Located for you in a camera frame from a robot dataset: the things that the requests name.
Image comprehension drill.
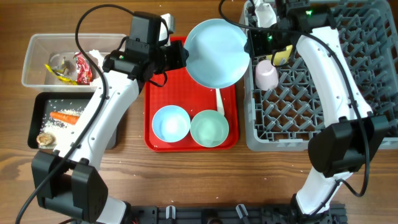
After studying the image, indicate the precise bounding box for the light blue plate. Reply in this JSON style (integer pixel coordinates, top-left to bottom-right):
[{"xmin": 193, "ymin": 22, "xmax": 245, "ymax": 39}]
[{"xmin": 184, "ymin": 19, "xmax": 250, "ymax": 88}]

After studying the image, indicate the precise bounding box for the teal bowl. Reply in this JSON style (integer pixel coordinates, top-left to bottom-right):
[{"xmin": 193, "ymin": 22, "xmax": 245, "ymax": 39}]
[{"xmin": 190, "ymin": 110, "xmax": 229, "ymax": 147}]

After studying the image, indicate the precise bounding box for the orange carrot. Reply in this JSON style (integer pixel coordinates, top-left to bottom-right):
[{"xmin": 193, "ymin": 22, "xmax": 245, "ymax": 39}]
[{"xmin": 50, "ymin": 111, "xmax": 80, "ymax": 125}]

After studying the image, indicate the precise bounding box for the white plastic spoon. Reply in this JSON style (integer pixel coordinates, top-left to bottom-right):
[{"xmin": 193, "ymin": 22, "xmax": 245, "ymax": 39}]
[{"xmin": 215, "ymin": 88, "xmax": 224, "ymax": 116}]

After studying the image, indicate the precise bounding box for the yellow plastic cup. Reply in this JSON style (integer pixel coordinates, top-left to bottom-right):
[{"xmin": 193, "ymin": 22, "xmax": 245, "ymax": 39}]
[{"xmin": 266, "ymin": 45, "xmax": 294, "ymax": 68}]

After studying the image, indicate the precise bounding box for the white tissue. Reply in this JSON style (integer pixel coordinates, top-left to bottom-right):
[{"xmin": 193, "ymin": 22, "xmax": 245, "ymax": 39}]
[{"xmin": 89, "ymin": 50, "xmax": 104, "ymax": 67}]

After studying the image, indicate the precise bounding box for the pink plastic cup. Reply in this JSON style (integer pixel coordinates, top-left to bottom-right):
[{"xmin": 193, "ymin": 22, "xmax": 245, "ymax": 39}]
[{"xmin": 255, "ymin": 60, "xmax": 279, "ymax": 91}]

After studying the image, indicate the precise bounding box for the black plastic bin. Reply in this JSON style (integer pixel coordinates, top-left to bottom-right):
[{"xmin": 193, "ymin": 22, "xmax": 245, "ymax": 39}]
[{"xmin": 27, "ymin": 91, "xmax": 121, "ymax": 150}]

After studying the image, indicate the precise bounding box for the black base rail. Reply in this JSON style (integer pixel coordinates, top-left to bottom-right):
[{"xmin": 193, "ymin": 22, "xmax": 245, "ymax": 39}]
[{"xmin": 126, "ymin": 204, "xmax": 348, "ymax": 224}]

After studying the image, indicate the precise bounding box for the light blue rice bowl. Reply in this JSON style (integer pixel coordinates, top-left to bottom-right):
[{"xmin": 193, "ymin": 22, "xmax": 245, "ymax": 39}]
[{"xmin": 152, "ymin": 105, "xmax": 191, "ymax": 143}]

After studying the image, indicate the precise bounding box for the red plastic tray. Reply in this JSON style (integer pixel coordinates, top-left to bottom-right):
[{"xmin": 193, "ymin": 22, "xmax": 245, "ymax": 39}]
[{"xmin": 144, "ymin": 35, "xmax": 239, "ymax": 153}]

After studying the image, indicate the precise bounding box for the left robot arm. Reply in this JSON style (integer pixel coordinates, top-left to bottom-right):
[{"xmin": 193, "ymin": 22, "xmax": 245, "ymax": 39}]
[{"xmin": 32, "ymin": 40, "xmax": 188, "ymax": 223}]

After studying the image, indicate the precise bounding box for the grey dishwasher rack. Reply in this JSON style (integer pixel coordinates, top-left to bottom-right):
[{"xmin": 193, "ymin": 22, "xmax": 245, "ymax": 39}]
[{"xmin": 244, "ymin": 1, "xmax": 397, "ymax": 151}]

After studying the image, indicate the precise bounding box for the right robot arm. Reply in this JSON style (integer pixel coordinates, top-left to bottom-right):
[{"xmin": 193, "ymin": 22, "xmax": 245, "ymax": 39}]
[{"xmin": 243, "ymin": 4, "xmax": 388, "ymax": 223}]

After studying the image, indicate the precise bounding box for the yellow snack wrapper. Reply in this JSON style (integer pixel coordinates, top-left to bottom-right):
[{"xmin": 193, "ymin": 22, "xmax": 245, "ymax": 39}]
[{"xmin": 45, "ymin": 57, "xmax": 77, "ymax": 85}]

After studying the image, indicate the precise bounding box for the brown food scrap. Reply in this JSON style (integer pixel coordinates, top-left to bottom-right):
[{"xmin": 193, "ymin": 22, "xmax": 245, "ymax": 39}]
[{"xmin": 36, "ymin": 133, "xmax": 55, "ymax": 146}]

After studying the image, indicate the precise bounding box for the clear plastic bin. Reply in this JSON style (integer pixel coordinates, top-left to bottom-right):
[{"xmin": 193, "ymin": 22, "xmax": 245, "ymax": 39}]
[{"xmin": 21, "ymin": 33, "xmax": 125, "ymax": 92}]

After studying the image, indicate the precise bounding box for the red snack wrapper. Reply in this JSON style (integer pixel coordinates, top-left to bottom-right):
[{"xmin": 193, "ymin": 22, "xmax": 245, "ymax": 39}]
[{"xmin": 73, "ymin": 52, "xmax": 93, "ymax": 85}]

